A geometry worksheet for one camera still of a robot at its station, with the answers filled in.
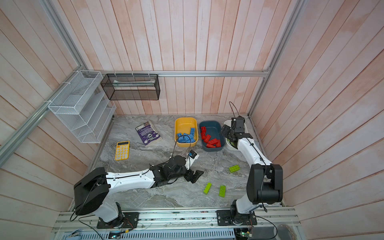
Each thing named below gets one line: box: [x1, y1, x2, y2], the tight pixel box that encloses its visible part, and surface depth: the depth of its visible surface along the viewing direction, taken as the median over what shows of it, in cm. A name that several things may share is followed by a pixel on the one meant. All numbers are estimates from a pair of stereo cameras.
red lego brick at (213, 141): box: [208, 138, 218, 145], surface depth 103 cm
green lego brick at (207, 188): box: [203, 182, 212, 195], surface depth 83 cm
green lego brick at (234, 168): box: [229, 164, 241, 173], surface depth 92 cm
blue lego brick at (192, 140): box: [186, 137, 196, 143], surface depth 105 cm
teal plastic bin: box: [199, 121, 226, 152], surface depth 110 cm
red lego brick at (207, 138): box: [204, 134, 212, 143], surface depth 106 cm
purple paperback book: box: [135, 121, 162, 147], surface depth 108 cm
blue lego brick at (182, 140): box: [177, 138, 186, 143], surface depth 105 cm
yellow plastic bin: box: [174, 117, 199, 148], surface depth 113 cm
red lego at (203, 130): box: [200, 126, 207, 135], surface depth 109 cm
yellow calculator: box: [115, 140, 130, 161], surface depth 100 cm
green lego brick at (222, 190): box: [218, 185, 227, 198], surface depth 85 cm
